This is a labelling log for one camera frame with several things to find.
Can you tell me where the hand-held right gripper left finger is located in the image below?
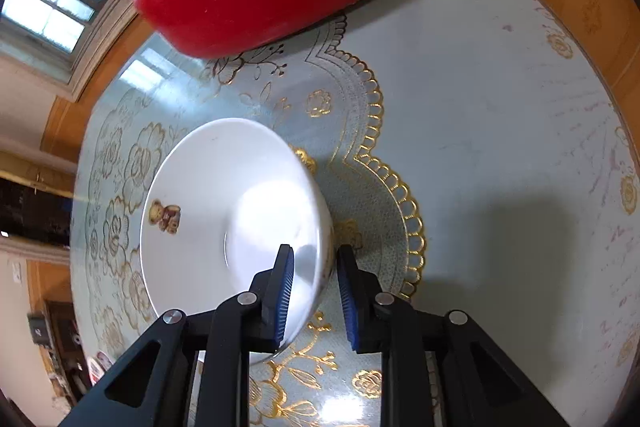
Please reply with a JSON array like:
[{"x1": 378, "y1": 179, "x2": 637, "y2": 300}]
[{"x1": 59, "y1": 244, "x2": 296, "y2": 427}]

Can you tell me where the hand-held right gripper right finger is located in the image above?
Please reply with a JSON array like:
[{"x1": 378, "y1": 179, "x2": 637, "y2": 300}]
[{"x1": 336, "y1": 244, "x2": 571, "y2": 427}]

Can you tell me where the white bowl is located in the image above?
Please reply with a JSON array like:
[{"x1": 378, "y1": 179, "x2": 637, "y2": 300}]
[{"x1": 140, "y1": 118, "x2": 335, "y2": 365}]

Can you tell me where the gold-patterned lace table mat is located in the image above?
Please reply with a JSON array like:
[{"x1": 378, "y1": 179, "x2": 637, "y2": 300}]
[{"x1": 82, "y1": 14, "x2": 426, "y2": 427}]

